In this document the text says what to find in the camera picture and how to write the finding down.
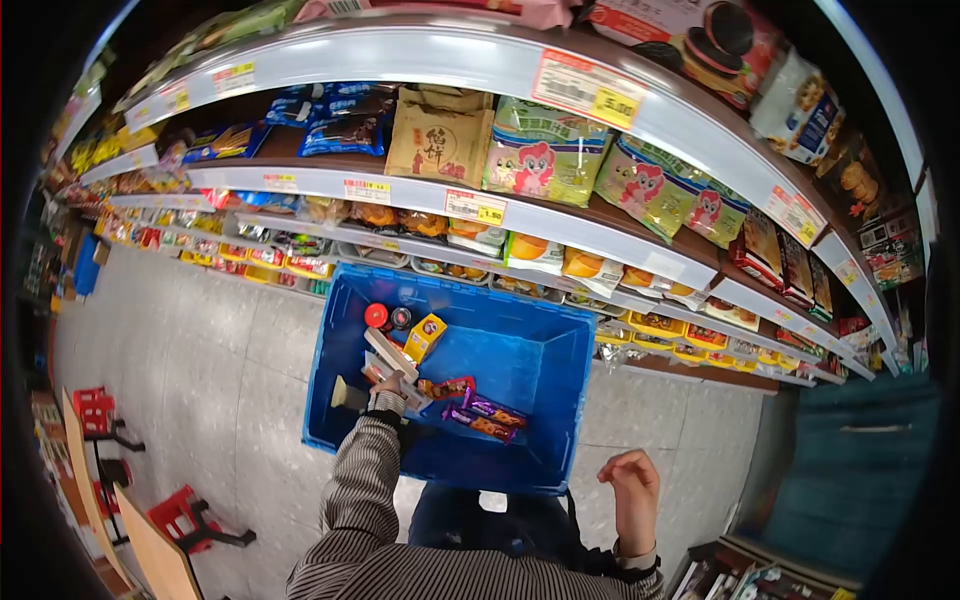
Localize person's right hand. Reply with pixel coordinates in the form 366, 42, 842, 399
597, 448, 662, 560

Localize person's right fingers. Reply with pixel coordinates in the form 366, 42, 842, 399
597, 449, 648, 490

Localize beige flat packet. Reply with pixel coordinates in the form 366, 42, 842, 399
330, 374, 370, 413

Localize black wrist band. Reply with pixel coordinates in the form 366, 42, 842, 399
366, 408, 438, 453
598, 549, 663, 585

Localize yellow carton box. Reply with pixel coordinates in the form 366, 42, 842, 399
403, 312, 449, 366

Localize red snack packet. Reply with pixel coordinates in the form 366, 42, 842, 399
417, 375, 477, 401

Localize purple snack packet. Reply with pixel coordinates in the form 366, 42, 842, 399
460, 390, 528, 430
441, 403, 520, 446

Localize blue plastic crate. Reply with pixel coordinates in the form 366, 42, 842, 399
302, 261, 599, 497

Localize person's legs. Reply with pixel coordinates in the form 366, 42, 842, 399
407, 482, 594, 575

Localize stack of magazines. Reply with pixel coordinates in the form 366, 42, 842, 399
666, 534, 864, 600

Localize person's body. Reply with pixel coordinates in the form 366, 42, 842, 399
285, 534, 669, 600

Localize teal cabinet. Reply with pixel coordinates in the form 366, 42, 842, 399
750, 371, 942, 582

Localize red plastic stool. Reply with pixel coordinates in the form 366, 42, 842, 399
72, 385, 147, 453
145, 483, 258, 556

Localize full shop shelf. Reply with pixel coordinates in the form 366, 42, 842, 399
33, 0, 942, 396

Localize wooden table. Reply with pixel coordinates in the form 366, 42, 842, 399
61, 387, 132, 590
112, 483, 205, 600

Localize small blue bin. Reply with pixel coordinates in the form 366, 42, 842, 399
72, 232, 104, 298

